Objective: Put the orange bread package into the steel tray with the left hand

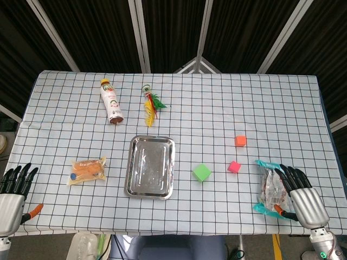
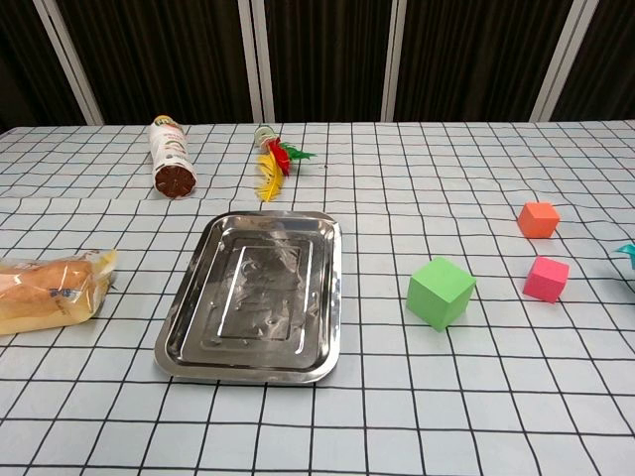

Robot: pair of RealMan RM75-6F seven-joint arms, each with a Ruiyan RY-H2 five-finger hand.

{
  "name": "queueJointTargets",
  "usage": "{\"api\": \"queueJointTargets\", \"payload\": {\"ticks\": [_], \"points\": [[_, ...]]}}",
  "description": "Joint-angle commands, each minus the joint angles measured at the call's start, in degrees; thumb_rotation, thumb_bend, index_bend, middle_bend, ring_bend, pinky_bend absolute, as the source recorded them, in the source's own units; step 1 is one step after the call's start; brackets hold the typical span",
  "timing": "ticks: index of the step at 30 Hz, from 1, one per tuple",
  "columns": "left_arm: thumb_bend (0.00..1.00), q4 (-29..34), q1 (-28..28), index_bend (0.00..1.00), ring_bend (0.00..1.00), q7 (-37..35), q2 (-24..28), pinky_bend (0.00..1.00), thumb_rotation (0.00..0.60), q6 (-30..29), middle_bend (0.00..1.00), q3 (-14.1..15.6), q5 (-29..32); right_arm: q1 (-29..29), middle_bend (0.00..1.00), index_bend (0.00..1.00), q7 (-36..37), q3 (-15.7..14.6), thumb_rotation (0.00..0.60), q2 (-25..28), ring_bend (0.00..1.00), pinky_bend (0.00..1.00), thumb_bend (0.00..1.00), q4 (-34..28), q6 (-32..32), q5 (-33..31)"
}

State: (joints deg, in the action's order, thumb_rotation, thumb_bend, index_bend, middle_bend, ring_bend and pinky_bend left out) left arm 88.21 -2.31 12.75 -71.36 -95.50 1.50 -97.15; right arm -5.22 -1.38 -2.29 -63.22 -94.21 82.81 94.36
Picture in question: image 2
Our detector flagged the white checked tablecloth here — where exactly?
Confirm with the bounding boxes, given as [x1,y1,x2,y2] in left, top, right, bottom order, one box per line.
[0,118,635,476]

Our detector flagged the pink foam cube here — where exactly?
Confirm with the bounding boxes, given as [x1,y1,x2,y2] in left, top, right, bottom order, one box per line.
[522,256,571,303]

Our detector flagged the bread in clear plastic bag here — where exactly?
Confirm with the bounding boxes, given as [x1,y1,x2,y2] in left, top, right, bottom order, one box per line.
[0,248,119,336]

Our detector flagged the white partition frame post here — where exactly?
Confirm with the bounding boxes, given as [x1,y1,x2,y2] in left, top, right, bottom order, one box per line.
[236,0,277,124]
[32,0,105,126]
[528,0,591,123]
[380,0,416,123]

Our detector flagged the large green foam cube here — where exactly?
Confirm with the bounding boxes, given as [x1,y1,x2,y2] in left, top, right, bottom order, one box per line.
[405,256,477,332]

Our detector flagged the white cylindrical chips can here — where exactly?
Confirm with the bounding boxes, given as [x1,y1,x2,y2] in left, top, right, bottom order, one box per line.
[150,115,198,200]

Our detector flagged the orange foam cube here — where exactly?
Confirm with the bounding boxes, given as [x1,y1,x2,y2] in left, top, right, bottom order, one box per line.
[517,201,562,240]

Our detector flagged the colourful feather shuttlecock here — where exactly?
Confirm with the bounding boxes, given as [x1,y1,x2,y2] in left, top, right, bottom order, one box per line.
[253,125,318,203]

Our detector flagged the stainless steel rectangular tray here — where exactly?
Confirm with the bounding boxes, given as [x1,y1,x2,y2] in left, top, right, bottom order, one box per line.
[154,209,344,386]

